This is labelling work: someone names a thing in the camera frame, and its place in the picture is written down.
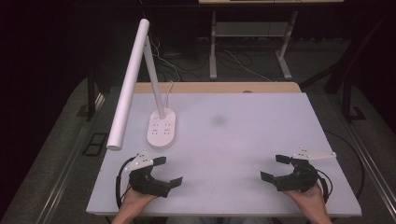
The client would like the white desk lamp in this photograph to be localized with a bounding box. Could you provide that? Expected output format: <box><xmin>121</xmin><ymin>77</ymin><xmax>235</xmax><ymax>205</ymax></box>
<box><xmin>106</xmin><ymin>18</ymin><xmax>177</xmax><ymax>152</ymax></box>

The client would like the metal floor rail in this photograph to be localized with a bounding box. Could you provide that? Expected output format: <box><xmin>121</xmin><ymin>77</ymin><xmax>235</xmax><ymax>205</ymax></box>
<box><xmin>35</xmin><ymin>92</ymin><xmax>106</xmax><ymax>224</ymax></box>
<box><xmin>339</xmin><ymin>118</ymin><xmax>396</xmax><ymax>220</ymax></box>

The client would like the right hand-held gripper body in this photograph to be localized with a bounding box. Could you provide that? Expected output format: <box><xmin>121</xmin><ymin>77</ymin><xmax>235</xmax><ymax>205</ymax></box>
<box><xmin>275</xmin><ymin>147</ymin><xmax>337</xmax><ymax>193</ymax></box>

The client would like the white floor cable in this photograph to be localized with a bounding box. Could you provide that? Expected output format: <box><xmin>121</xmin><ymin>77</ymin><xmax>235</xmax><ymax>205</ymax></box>
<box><xmin>223</xmin><ymin>49</ymin><xmax>274</xmax><ymax>82</ymax></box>

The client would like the person's left hand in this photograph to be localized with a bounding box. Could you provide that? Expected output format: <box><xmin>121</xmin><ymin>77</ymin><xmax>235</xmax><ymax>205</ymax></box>
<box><xmin>120</xmin><ymin>183</ymin><xmax>158</xmax><ymax>215</ymax></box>

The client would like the white lamp cable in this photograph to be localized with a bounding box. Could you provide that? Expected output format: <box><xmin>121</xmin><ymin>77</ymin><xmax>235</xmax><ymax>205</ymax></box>
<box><xmin>148</xmin><ymin>34</ymin><xmax>184</xmax><ymax>108</ymax></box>

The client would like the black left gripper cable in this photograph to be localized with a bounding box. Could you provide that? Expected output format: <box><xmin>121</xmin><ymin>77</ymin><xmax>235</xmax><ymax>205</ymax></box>
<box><xmin>115</xmin><ymin>156</ymin><xmax>138</xmax><ymax>210</ymax></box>

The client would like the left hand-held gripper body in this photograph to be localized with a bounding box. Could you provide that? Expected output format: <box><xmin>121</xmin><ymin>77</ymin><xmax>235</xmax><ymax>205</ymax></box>
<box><xmin>123</xmin><ymin>150</ymin><xmax>172</xmax><ymax>199</ymax></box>

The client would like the black rectangular floor frame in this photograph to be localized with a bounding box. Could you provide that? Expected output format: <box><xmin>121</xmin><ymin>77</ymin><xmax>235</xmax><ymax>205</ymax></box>
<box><xmin>81</xmin><ymin>133</ymin><xmax>109</xmax><ymax>157</ymax></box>

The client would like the black metal stand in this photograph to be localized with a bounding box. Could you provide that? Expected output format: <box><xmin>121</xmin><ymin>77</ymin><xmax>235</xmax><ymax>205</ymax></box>
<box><xmin>86</xmin><ymin>69</ymin><xmax>106</xmax><ymax>122</ymax></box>
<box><xmin>300</xmin><ymin>15</ymin><xmax>387</xmax><ymax>124</ymax></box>

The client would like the thin black floor cable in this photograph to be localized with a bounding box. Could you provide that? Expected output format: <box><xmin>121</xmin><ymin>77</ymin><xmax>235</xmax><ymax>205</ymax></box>
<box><xmin>323</xmin><ymin>130</ymin><xmax>366</xmax><ymax>200</ymax></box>

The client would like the white metal table frame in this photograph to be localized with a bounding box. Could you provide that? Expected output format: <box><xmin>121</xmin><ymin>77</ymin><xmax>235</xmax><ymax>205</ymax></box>
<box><xmin>208</xmin><ymin>10</ymin><xmax>294</xmax><ymax>81</ymax></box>

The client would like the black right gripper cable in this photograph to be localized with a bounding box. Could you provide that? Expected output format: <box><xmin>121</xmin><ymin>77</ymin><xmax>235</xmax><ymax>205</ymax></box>
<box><xmin>315</xmin><ymin>169</ymin><xmax>334</xmax><ymax>204</ymax></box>

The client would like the person's right hand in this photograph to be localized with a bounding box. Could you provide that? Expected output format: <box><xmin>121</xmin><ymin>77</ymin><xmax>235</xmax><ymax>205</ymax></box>
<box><xmin>282</xmin><ymin>183</ymin><xmax>329</xmax><ymax>217</ymax></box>

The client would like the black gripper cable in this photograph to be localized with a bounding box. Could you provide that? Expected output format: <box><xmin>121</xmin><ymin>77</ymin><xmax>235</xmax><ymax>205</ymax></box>
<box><xmin>115</xmin><ymin>156</ymin><xmax>138</xmax><ymax>210</ymax></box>
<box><xmin>315</xmin><ymin>169</ymin><xmax>334</xmax><ymax>204</ymax></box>

